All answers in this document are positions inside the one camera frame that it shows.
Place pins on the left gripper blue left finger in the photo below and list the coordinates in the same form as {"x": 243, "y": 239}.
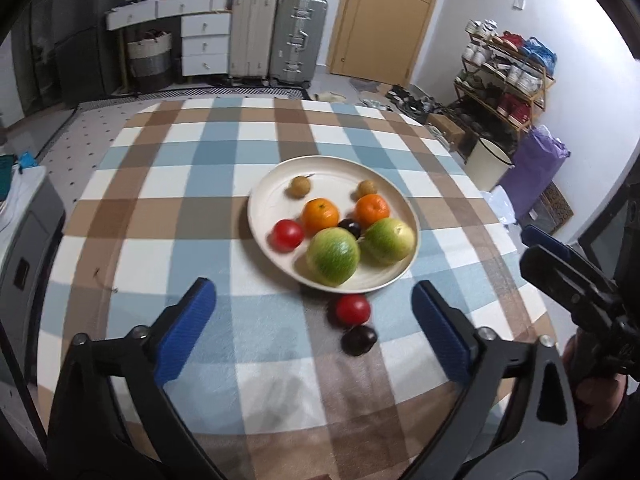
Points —
{"x": 177, "y": 329}

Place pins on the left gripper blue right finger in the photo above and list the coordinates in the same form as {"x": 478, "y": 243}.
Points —
{"x": 446, "y": 329}

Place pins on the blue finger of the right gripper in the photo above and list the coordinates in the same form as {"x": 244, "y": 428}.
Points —
{"x": 532, "y": 236}

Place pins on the red tomato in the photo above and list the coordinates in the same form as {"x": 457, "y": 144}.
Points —
{"x": 352, "y": 310}
{"x": 286, "y": 235}

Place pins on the large green passion fruit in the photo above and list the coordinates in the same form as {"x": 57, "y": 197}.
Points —
{"x": 333, "y": 256}

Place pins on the brown longan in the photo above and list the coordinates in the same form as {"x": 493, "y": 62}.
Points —
{"x": 300, "y": 187}
{"x": 366, "y": 187}

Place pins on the dark plum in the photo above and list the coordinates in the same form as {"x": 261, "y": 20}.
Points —
{"x": 359, "y": 340}
{"x": 351, "y": 226}

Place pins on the person's right hand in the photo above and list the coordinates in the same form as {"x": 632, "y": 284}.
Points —
{"x": 597, "y": 398}

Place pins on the purple bag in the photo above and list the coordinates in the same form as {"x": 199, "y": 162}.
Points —
{"x": 536, "y": 161}

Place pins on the white bucket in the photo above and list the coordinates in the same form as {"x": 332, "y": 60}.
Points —
{"x": 487, "y": 164}

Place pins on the cardboard box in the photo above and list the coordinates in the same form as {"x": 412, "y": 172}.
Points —
{"x": 452, "y": 133}

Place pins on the shoe rack with shoes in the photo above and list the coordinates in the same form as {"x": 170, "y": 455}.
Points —
{"x": 507, "y": 76}

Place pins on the right orange mandarin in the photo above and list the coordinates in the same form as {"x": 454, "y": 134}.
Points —
{"x": 369, "y": 209}

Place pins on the orange mandarin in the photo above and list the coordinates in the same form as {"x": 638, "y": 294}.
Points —
{"x": 369, "y": 209}
{"x": 319, "y": 214}

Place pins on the cream round plate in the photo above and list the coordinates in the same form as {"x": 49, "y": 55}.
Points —
{"x": 335, "y": 179}

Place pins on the checkered tablecloth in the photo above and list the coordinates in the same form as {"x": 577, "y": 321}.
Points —
{"x": 159, "y": 194}

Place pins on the left orange mandarin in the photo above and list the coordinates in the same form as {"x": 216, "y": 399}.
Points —
{"x": 319, "y": 214}

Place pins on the wooden door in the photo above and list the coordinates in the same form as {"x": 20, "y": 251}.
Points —
{"x": 378, "y": 40}

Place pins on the woven laundry basket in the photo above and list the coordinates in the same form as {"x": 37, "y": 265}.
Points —
{"x": 150, "y": 60}

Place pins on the silver suitcase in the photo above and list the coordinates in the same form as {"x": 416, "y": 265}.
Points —
{"x": 296, "y": 40}

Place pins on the white drawer desk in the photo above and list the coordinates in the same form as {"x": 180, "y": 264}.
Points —
{"x": 201, "y": 29}

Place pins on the beige suitcase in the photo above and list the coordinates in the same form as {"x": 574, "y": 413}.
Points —
{"x": 250, "y": 38}

